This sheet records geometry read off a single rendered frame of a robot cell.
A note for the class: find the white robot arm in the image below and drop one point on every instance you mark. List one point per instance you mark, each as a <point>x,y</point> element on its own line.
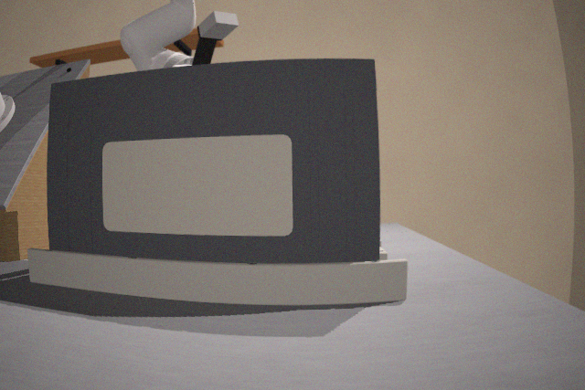
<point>144,38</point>

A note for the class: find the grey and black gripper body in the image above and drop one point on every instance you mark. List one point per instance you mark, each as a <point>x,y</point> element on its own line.
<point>182,63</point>

